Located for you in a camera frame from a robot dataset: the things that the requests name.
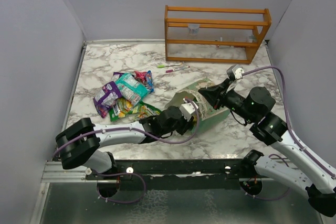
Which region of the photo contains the aluminium frame rail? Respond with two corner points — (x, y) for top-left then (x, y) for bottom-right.
(40, 159), (90, 183)

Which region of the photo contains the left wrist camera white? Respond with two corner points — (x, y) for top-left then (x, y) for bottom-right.
(179, 98), (198, 121)

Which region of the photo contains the green paper bag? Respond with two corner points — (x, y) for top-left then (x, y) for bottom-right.
(164, 78), (230, 134)

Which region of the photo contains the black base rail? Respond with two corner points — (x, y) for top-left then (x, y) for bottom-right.
(86, 158), (262, 191)

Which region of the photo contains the orange wooden rack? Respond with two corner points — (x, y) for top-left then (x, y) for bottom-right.
(164, 5), (272, 65)

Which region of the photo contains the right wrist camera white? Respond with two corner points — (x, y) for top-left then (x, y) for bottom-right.
(226, 65), (244, 91)

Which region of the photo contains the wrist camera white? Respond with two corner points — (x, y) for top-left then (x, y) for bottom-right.
(179, 98), (198, 121)
(226, 65), (244, 91)

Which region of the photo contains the red snack packet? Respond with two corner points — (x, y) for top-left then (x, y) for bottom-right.
(134, 71), (147, 85)

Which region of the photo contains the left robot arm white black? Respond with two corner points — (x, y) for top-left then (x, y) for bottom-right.
(55, 102), (199, 179)

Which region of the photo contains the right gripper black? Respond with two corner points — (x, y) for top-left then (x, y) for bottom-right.
(199, 78), (256, 123)

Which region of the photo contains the purple snack packet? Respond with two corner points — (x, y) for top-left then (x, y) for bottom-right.
(112, 72), (124, 81)
(93, 81), (122, 118)

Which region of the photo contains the small clear plastic cup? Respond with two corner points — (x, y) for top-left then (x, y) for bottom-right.
(188, 24), (200, 35)

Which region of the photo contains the green capped marker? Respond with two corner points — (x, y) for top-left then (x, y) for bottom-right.
(157, 63), (182, 68)

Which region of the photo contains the green yellow snack packet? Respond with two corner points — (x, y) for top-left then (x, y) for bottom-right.
(109, 98), (140, 122)

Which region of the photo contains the teal snack packet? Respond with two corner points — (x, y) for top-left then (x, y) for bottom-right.
(115, 73), (149, 106)

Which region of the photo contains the blue m&m snack packet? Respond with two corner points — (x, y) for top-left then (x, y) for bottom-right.
(145, 70), (154, 93)

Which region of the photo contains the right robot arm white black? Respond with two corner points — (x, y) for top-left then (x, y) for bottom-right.
(199, 79), (335, 217)

